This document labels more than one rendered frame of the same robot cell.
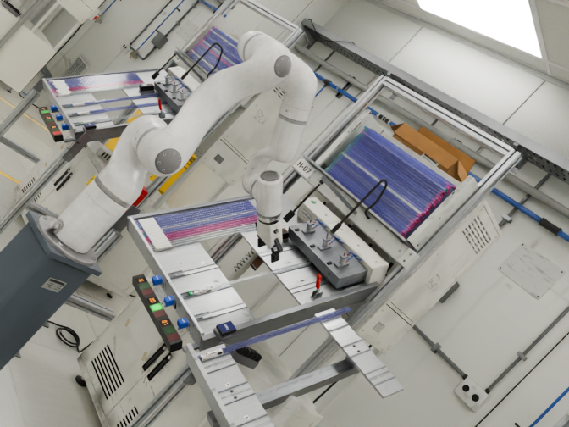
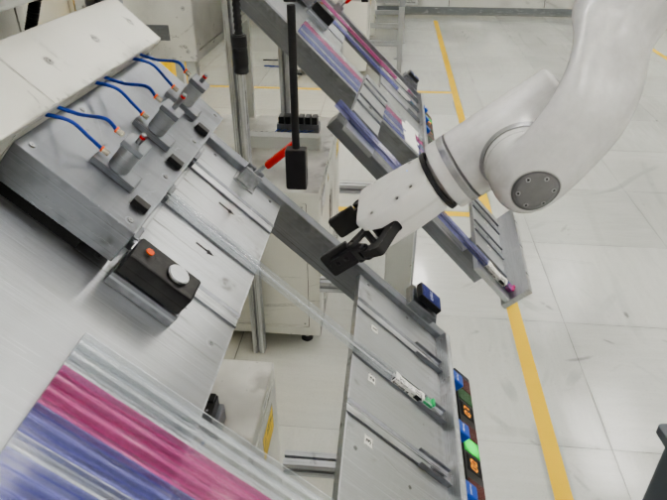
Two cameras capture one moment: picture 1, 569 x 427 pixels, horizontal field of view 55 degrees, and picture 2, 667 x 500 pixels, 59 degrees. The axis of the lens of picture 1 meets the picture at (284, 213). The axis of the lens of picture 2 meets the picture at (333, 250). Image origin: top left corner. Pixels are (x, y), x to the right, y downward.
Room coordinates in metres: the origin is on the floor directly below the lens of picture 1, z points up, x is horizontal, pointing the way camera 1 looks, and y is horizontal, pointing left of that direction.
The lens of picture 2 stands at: (2.31, 0.47, 1.41)
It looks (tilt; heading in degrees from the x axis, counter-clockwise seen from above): 32 degrees down; 233
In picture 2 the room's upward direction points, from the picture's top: straight up
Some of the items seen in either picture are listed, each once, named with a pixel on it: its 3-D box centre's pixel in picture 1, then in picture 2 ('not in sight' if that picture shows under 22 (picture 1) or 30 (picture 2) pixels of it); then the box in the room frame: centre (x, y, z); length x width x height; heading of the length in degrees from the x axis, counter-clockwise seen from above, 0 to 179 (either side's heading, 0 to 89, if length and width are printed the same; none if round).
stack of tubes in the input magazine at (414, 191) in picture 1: (389, 183); not in sight; (2.23, -0.22, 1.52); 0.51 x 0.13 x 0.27; 48
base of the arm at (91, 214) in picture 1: (89, 217); not in sight; (1.50, 0.38, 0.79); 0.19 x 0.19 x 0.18
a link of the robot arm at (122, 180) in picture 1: (138, 156); not in sight; (1.53, 0.40, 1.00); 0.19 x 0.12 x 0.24; 42
